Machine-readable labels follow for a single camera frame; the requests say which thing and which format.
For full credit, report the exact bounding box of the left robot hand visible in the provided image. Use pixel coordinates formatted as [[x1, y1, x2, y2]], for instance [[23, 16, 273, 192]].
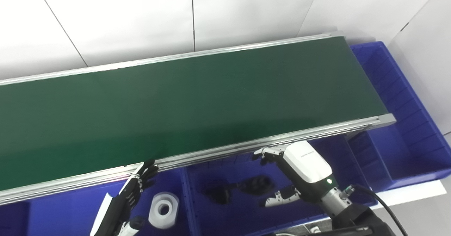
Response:
[[89, 159, 159, 236]]

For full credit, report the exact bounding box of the long blue divided bin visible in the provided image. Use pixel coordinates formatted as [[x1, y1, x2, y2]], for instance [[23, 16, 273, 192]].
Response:
[[346, 41, 451, 195]]

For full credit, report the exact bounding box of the green conveyor belt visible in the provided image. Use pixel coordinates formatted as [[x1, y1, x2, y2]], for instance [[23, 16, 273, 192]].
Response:
[[0, 36, 389, 192], [0, 31, 397, 207]]

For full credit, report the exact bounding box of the white cylindrical part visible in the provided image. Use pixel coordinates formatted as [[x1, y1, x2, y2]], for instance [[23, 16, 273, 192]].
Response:
[[148, 192, 180, 230]]

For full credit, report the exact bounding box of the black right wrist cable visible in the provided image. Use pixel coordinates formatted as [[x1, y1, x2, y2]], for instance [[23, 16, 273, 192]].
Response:
[[344, 184, 410, 236]]

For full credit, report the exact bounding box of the black blocky part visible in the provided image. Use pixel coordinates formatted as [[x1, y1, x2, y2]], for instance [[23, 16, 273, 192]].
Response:
[[202, 182, 234, 205]]

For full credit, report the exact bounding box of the blue plastic bin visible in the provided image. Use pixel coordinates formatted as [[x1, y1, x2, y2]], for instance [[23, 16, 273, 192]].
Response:
[[183, 135, 378, 236], [0, 167, 191, 236]]

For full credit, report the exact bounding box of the black oblong part with holes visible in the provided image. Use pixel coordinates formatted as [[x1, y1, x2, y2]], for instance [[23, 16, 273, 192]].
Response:
[[237, 175, 274, 196]]

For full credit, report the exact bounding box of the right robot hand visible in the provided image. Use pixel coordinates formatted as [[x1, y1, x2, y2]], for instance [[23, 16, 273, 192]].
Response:
[[253, 141, 334, 209]]

